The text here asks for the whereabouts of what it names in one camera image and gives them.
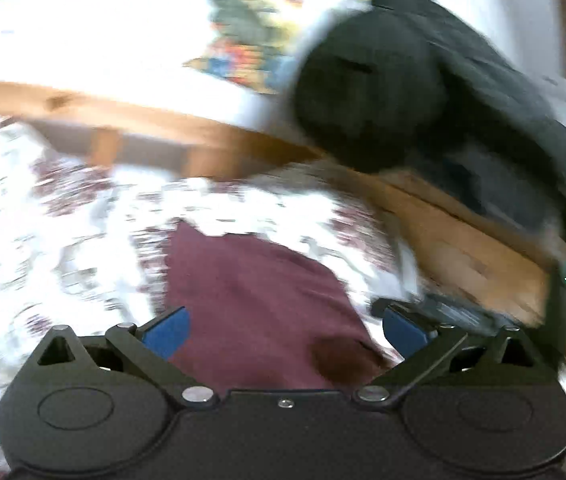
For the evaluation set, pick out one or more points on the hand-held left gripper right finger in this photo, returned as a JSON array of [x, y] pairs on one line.
[[405, 332]]

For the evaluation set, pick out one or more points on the dark cloth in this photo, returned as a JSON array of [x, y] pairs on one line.
[[403, 90]]

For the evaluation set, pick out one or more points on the floral white bedspread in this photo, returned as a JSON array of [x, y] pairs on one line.
[[63, 220]]

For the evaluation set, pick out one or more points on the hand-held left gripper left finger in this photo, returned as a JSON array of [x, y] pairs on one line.
[[168, 332]]

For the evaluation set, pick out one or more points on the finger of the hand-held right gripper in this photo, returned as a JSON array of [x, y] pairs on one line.
[[433, 312]]

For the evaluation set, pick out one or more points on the wooden bed frame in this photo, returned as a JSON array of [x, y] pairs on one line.
[[463, 255]]

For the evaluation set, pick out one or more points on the maroon garment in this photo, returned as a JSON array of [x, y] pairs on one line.
[[263, 310]]

